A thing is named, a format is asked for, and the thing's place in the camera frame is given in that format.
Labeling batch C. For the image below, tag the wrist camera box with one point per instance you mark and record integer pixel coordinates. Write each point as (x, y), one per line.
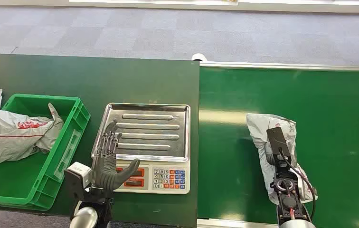
(78, 176)
(278, 140)

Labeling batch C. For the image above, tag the large grey red-print mailer package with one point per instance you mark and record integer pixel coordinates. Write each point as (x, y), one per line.
(6, 138)

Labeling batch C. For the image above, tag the grey plastic mailer package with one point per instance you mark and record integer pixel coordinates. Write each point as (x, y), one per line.
(258, 129)

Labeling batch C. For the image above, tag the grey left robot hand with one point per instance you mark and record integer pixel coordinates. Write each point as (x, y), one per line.
(105, 173)

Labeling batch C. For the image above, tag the white conveyor roller end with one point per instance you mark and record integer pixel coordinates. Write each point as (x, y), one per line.
(199, 57)

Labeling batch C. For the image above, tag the green conveyor belt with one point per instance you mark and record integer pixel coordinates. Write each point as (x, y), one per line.
(333, 141)

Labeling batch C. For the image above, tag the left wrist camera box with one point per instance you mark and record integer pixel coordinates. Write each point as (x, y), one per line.
(78, 176)

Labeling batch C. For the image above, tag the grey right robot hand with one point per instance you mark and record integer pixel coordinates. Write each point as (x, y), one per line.
(270, 153)

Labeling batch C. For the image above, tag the stainless steel scale tray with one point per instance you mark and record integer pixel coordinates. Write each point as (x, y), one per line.
(154, 132)

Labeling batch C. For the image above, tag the white electronic scale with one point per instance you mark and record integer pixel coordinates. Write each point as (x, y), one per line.
(167, 179)

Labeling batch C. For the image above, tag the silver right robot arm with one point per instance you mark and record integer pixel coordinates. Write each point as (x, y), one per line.
(289, 201)

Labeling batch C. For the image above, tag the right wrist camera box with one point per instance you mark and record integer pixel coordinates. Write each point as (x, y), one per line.
(278, 140)

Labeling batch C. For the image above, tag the silver conveyor side rail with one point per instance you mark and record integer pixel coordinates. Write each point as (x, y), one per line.
(292, 66)
(229, 224)

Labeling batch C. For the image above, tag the green plastic crate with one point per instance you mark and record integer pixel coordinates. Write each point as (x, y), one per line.
(25, 179)

